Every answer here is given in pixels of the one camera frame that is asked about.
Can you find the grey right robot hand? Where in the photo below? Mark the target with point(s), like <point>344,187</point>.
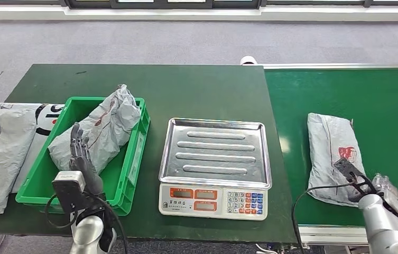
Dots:
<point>391,196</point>

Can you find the grey mailer bag red print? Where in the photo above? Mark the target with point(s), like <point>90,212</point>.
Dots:
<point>324,154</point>
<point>107,126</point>

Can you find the green conveyor belt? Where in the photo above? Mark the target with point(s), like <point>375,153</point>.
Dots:
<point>377,98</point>

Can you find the white scale with steel tray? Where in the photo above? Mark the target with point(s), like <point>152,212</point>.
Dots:
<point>216,154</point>

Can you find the green plastic crate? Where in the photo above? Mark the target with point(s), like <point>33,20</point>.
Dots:
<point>39,182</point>

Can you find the white mailer bag black print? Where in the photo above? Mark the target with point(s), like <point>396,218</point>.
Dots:
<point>46,117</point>

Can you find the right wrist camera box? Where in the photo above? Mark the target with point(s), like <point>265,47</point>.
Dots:
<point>347,168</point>

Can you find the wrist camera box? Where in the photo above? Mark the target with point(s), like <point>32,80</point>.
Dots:
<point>347,168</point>
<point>67,192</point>

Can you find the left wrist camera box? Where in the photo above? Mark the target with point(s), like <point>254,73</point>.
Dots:
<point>67,192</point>

